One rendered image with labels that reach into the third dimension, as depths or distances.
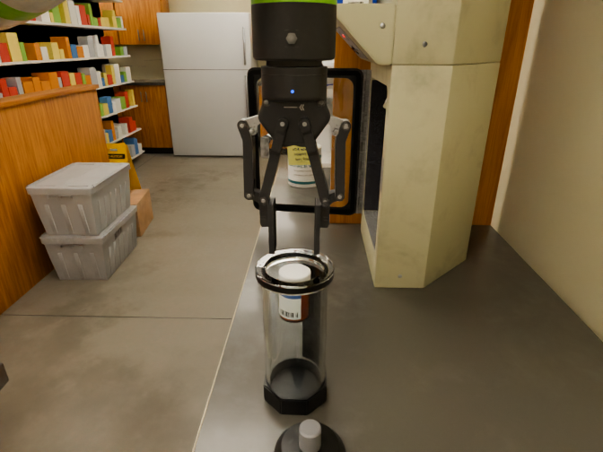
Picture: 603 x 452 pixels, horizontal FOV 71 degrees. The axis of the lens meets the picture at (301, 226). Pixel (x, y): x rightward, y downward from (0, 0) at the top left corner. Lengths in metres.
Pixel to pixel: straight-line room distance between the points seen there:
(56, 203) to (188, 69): 3.39
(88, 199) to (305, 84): 2.46
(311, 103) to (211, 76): 5.38
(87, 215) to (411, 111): 2.37
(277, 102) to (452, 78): 0.44
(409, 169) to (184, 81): 5.24
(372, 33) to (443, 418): 0.64
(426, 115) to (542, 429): 0.55
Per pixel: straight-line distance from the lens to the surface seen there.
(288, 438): 0.61
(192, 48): 5.91
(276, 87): 0.48
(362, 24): 0.83
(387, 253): 0.94
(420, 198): 0.90
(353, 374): 0.75
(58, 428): 2.15
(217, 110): 5.90
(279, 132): 0.50
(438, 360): 0.80
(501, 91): 1.30
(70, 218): 2.98
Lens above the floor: 1.45
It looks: 23 degrees down
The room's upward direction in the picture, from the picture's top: straight up
